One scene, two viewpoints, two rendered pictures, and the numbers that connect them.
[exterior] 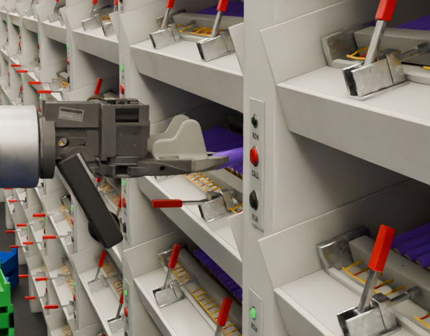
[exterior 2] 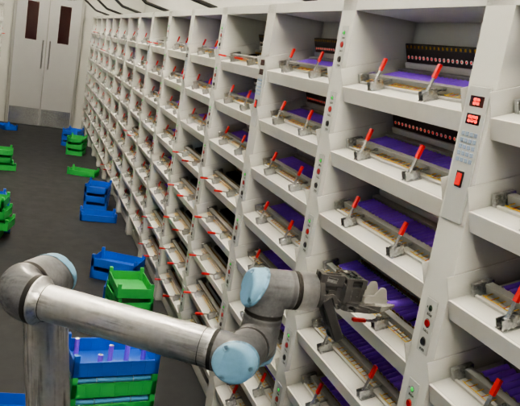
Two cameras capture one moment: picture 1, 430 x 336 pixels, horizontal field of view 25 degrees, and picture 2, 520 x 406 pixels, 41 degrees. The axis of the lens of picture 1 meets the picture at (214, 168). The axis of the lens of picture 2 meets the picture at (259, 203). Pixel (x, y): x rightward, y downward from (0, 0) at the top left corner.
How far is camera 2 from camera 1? 0.74 m
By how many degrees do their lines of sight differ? 4
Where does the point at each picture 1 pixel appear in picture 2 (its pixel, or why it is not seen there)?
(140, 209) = not seen: hidden behind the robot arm
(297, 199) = (446, 347)
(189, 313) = (339, 360)
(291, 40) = (458, 283)
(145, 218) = not seen: hidden behind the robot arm
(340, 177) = (464, 339)
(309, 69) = (463, 295)
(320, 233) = (452, 362)
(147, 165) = (363, 308)
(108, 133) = (348, 292)
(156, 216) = not seen: hidden behind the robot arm
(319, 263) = (449, 374)
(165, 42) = (348, 224)
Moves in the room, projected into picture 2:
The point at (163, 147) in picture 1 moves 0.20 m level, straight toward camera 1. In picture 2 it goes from (368, 299) to (393, 333)
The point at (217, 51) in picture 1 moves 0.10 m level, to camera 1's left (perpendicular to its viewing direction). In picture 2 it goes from (396, 253) to (355, 247)
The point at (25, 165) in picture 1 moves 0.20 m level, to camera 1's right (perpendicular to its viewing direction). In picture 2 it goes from (312, 303) to (397, 315)
